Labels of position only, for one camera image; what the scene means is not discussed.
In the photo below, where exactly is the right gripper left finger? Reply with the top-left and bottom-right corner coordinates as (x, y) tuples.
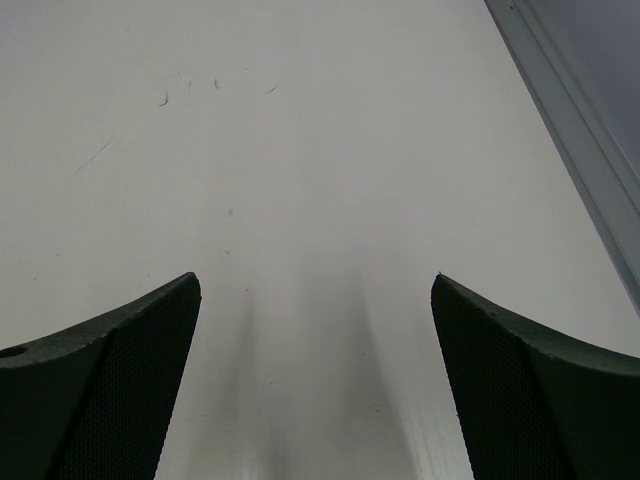
(1, 272), (201, 480)

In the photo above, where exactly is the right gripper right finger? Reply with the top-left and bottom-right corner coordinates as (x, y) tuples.
(431, 274), (639, 479)

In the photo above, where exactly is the right aluminium frame rail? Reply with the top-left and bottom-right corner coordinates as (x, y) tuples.
(486, 1), (639, 303)

